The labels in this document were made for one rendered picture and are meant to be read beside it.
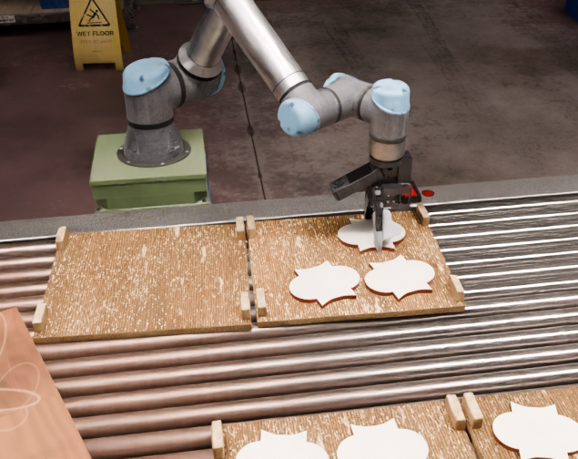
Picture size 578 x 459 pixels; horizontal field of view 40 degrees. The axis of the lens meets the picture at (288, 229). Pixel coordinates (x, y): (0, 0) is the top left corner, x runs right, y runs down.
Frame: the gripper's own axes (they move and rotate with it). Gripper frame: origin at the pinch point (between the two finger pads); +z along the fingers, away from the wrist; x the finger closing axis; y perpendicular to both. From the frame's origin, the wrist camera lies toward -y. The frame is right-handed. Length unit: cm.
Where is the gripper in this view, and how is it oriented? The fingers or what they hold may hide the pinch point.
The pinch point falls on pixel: (370, 234)
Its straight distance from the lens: 174.9
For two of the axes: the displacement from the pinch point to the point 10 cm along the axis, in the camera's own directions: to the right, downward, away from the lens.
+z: 0.0, 8.3, 5.6
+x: -1.1, -5.6, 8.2
